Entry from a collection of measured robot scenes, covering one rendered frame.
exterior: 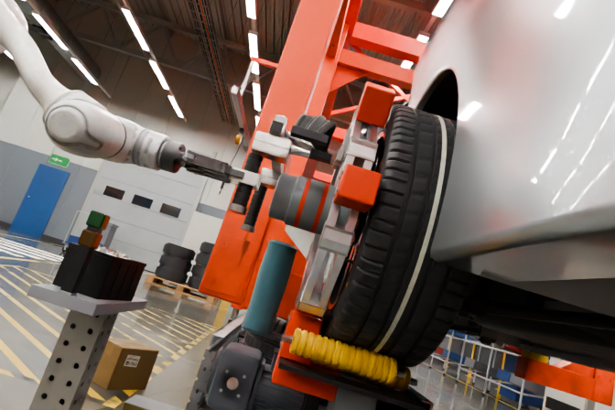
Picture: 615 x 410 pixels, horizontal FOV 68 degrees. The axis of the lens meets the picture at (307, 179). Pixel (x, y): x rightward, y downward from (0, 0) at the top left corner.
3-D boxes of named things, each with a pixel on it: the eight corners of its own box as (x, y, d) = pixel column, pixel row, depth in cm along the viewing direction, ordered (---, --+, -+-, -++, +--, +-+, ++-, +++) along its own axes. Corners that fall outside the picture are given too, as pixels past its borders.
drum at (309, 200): (344, 238, 117) (359, 187, 120) (264, 213, 117) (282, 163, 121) (338, 243, 130) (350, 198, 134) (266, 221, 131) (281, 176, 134)
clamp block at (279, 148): (286, 159, 108) (293, 139, 109) (250, 148, 108) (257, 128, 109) (286, 165, 113) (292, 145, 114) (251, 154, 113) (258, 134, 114)
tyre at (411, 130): (527, 198, 81) (466, 99, 140) (399, 158, 81) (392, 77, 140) (398, 427, 110) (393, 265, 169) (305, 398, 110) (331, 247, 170)
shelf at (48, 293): (92, 317, 110) (97, 304, 110) (25, 295, 110) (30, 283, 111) (145, 309, 151) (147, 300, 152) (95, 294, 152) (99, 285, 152)
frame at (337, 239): (329, 322, 92) (395, 86, 106) (298, 312, 93) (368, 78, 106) (312, 310, 145) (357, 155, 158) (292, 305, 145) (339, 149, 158)
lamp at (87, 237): (91, 248, 113) (98, 232, 114) (76, 243, 113) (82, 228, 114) (97, 249, 117) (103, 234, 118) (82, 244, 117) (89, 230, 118)
